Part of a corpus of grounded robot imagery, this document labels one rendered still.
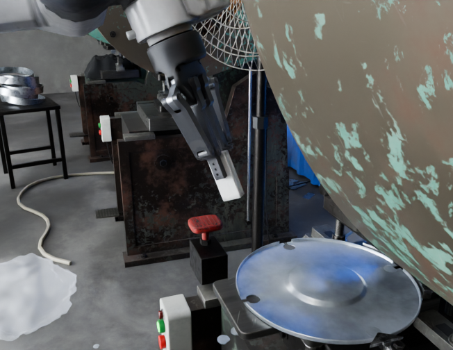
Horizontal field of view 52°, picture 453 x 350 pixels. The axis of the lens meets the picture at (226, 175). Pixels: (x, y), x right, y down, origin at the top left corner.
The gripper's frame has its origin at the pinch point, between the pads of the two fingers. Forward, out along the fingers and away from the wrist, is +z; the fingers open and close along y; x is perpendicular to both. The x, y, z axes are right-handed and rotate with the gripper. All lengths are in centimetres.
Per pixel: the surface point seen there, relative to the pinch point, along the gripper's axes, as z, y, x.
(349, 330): 25.1, 2.9, 10.9
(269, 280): 20.2, -4.7, -2.1
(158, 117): -3, -127, -94
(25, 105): -38, -182, -232
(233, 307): 19.0, 3.9, -4.7
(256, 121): 7, -87, -30
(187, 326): 30.9, -9.4, -26.3
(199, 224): 14.9, -22.5, -23.2
